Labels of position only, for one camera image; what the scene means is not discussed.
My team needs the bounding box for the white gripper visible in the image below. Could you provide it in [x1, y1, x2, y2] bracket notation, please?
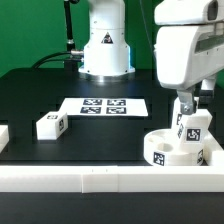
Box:
[154, 0, 224, 115]

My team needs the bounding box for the white marker sheet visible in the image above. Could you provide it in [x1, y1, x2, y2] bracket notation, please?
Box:
[60, 98, 148, 117]

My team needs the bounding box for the white right fence wall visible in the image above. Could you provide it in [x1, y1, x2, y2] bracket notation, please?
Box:
[204, 133, 224, 167]

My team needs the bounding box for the white fence wall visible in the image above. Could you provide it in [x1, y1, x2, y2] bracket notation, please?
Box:
[0, 125, 9, 153]
[0, 166, 224, 193]
[204, 133, 224, 167]

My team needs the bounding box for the black cable bundle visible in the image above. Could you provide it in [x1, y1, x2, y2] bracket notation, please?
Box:
[31, 49, 84, 70]

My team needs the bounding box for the white left fence wall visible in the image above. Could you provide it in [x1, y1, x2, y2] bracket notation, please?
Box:
[0, 125, 9, 153]

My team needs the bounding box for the white front fence wall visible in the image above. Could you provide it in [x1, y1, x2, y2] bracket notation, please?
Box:
[0, 166, 224, 193]

